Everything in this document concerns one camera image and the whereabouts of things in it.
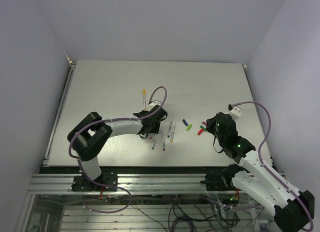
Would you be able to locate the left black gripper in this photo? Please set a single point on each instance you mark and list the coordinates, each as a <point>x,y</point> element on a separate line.
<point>156,128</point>

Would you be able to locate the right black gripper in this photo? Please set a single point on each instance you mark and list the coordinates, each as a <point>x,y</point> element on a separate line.
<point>210,123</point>

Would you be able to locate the yellow marker pen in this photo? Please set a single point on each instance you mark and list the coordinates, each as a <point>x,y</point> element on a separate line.
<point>144,99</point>

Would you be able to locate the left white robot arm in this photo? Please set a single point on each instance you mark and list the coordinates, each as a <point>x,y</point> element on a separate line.
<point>89,137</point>

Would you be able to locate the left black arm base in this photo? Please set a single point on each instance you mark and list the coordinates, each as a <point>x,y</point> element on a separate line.
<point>105,182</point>

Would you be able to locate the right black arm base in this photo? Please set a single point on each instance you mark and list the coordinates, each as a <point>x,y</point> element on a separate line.
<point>222,181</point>

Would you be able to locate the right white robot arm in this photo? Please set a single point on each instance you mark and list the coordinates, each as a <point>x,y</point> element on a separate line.
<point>291,208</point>

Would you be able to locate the green marker pen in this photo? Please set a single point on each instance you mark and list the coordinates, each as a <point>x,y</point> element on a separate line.
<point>154,141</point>

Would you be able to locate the white marker pen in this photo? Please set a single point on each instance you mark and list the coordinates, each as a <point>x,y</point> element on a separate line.
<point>170,127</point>

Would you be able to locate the pink marker pen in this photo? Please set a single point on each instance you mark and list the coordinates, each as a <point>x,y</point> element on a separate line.
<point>163,140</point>

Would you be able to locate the orange marker pen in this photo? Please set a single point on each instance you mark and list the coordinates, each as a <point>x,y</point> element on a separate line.
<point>173,132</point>

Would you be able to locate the light green pen cap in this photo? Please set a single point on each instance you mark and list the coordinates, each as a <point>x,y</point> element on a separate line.
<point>189,127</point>

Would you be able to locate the aluminium table edge rail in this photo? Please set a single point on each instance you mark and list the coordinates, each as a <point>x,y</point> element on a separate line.
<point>46,157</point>

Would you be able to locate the aluminium frame rail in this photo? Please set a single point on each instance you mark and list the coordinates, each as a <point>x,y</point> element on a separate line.
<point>136,184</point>

